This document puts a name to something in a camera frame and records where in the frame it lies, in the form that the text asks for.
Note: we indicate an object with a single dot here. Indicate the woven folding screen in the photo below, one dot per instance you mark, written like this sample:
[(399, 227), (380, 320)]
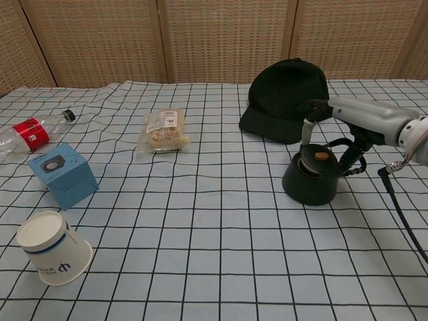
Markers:
[(214, 40)]

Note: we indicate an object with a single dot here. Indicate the blue cardboard speaker box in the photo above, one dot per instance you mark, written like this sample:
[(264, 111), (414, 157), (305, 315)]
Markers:
[(63, 174)]

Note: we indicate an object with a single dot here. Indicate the dark cast iron teapot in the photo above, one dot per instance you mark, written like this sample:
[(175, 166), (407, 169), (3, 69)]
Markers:
[(311, 187)]

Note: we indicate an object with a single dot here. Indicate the dark teapot lid wooden knob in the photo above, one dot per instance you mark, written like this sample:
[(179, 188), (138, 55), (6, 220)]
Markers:
[(317, 160)]

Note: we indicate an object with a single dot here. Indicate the white paper cup blue print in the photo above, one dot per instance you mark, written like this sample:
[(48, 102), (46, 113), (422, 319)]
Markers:
[(55, 250)]

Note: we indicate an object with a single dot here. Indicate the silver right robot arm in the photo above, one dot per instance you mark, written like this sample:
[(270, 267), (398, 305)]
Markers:
[(414, 137)]

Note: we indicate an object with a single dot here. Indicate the blue checked tablecloth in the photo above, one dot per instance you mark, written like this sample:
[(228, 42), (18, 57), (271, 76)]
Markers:
[(214, 217)]

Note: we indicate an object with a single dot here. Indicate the clear plastic bottle red label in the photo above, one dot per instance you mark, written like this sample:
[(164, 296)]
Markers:
[(31, 132)]

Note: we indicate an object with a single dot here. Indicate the clear bag of snacks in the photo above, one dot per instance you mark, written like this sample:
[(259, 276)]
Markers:
[(164, 132)]

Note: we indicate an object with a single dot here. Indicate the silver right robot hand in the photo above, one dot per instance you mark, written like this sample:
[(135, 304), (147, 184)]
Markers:
[(368, 115)]

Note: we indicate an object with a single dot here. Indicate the black baseball cap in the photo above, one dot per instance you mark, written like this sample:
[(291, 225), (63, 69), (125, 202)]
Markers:
[(281, 97)]

